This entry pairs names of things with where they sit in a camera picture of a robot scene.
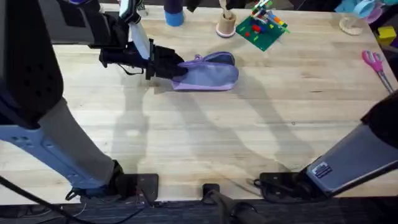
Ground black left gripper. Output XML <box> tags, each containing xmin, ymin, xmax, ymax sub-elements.
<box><xmin>98</xmin><ymin>40</ymin><xmax>189</xmax><ymax>80</ymax></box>

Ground purple soft zip bag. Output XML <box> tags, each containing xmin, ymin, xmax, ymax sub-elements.
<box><xmin>170</xmin><ymin>51</ymin><xmax>240</xmax><ymax>92</ymax></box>

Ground black upright left wrist plate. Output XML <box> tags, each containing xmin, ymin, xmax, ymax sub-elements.
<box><xmin>145</xmin><ymin>38</ymin><xmax>155</xmax><ymax>81</ymax></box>

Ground dark bottle with blue base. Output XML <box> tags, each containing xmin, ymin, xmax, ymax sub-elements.
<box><xmin>163</xmin><ymin>0</ymin><xmax>185</xmax><ymax>27</ymax></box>

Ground beige cup with wooden utensil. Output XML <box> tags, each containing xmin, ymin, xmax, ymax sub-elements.
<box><xmin>216</xmin><ymin>0</ymin><xmax>238</xmax><ymax>39</ymax></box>

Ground green board with toy blocks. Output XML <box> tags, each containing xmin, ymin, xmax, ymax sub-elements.
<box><xmin>235</xmin><ymin>0</ymin><xmax>292</xmax><ymax>52</ymax></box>

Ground beige cup stand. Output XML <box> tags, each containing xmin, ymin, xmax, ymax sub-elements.
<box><xmin>338</xmin><ymin>16</ymin><xmax>364</xmax><ymax>36</ymax></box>

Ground light blue cup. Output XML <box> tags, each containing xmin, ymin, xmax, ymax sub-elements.
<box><xmin>335</xmin><ymin>0</ymin><xmax>387</xmax><ymax>19</ymax></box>

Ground pink scissors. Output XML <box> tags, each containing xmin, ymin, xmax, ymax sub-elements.
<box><xmin>361</xmin><ymin>50</ymin><xmax>395</xmax><ymax>95</ymax></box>

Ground pink cup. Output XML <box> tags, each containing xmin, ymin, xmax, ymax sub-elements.
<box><xmin>363</xmin><ymin>6</ymin><xmax>384</xmax><ymax>25</ymax></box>

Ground yellow toy block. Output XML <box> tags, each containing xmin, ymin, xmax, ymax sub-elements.
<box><xmin>376</xmin><ymin>26</ymin><xmax>398</xmax><ymax>47</ymax></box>

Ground black camera post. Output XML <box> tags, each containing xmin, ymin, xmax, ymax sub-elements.
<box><xmin>201</xmin><ymin>183</ymin><xmax>268</xmax><ymax>224</ymax></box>

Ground black rail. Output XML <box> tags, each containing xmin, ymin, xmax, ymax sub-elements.
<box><xmin>0</xmin><ymin>197</ymin><xmax>398</xmax><ymax>224</ymax></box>

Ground black cable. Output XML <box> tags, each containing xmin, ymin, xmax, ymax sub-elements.
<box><xmin>0</xmin><ymin>175</ymin><xmax>153</xmax><ymax>224</ymax></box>

